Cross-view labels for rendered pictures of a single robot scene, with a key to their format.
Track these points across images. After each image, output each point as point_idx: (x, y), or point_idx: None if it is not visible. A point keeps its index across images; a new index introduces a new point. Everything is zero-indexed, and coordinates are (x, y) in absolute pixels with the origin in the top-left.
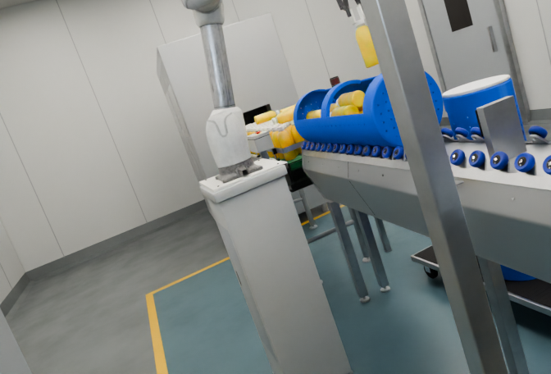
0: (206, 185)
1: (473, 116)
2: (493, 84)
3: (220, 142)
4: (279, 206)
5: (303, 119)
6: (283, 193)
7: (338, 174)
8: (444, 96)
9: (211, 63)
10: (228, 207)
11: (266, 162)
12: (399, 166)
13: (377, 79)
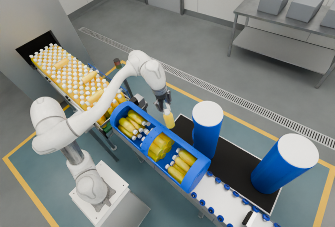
0: (82, 209)
1: (207, 132)
2: (219, 122)
3: (92, 200)
4: (126, 201)
5: (115, 120)
6: (128, 196)
7: (145, 161)
8: (195, 120)
9: (64, 150)
10: (104, 223)
11: (110, 175)
12: (194, 199)
13: (191, 177)
